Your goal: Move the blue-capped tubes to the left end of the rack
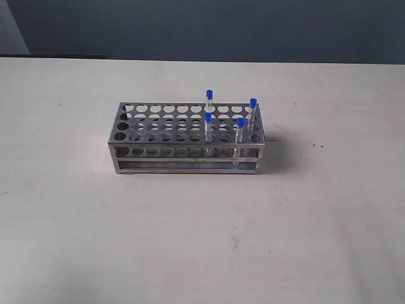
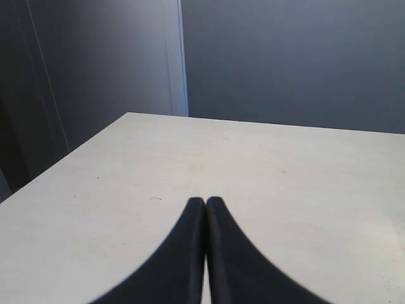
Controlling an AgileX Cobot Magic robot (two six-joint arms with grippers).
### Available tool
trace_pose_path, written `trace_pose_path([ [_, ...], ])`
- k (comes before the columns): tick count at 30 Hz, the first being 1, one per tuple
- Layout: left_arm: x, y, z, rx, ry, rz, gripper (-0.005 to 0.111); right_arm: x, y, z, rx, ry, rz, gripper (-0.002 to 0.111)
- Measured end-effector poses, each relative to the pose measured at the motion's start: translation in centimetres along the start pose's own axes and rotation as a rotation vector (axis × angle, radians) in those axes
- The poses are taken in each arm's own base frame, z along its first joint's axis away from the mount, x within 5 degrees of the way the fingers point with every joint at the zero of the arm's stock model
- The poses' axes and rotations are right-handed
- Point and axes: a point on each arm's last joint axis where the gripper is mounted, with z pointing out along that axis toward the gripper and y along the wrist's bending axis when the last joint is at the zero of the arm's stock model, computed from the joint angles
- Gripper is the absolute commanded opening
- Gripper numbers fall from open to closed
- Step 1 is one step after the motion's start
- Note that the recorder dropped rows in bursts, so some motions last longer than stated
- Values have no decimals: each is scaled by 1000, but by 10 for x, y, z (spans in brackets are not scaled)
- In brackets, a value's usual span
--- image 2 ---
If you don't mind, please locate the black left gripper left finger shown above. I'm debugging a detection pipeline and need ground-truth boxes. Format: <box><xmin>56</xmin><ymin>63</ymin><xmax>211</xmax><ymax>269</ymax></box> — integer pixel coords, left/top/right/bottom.
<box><xmin>93</xmin><ymin>197</ymin><xmax>204</xmax><ymax>303</ymax></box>

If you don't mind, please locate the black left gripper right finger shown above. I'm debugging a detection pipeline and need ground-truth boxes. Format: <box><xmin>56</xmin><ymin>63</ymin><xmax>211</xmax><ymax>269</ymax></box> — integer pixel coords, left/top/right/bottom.
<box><xmin>206</xmin><ymin>197</ymin><xmax>308</xmax><ymax>303</ymax></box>

